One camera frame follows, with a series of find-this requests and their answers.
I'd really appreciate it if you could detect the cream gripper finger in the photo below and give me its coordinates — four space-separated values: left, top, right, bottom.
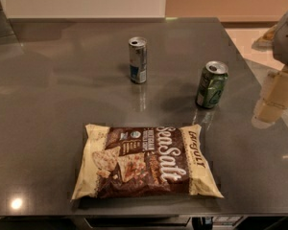
256 65 288 123

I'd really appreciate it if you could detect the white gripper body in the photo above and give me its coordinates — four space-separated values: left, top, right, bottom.
273 11 288 65

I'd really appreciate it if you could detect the green soda can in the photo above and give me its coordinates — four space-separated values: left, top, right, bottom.
196 61 228 108

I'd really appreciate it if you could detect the silver blue redbull can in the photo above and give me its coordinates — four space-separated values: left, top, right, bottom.
129 36 147 84

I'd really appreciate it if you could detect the brown sea salt chips bag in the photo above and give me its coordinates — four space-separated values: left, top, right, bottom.
72 125 222 200

